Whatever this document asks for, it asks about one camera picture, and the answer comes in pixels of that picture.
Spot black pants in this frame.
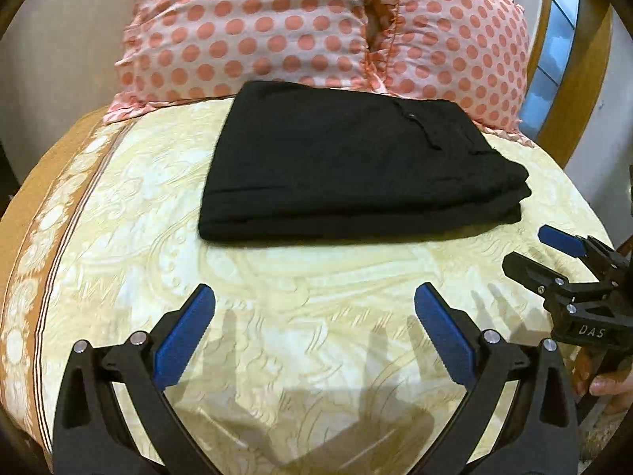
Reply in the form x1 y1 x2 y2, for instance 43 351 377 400
199 82 531 242

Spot person's right hand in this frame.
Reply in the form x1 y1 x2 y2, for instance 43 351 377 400
572 348 633 414

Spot yellow patterned bed sheet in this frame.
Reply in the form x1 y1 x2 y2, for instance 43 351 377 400
1 100 607 474

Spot right pink polka-dot pillow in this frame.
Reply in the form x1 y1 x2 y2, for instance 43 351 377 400
370 0 533 146

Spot pink polka-dot pillow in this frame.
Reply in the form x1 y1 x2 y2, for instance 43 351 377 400
370 0 533 146
104 0 384 124

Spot left pink polka-dot pillow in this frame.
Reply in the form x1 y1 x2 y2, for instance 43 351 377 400
104 0 384 124

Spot wooden window frame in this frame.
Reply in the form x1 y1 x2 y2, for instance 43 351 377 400
516 0 614 167

